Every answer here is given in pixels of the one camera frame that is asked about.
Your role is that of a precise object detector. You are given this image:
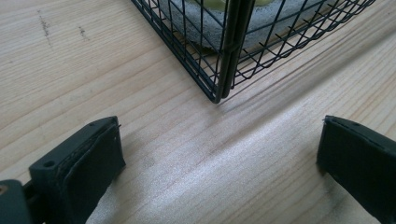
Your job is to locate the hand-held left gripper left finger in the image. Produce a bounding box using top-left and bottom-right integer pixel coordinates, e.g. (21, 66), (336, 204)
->
(28, 115), (127, 224)

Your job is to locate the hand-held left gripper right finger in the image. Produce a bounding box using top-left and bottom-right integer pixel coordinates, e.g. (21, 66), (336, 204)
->
(316, 114), (396, 224)

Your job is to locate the black wire mesh basket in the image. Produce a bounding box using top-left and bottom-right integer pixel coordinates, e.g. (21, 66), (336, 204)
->
(130, 0), (377, 105)

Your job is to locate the grey and green soap dish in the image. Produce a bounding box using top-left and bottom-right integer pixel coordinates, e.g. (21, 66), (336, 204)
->
(157, 0), (342, 56)

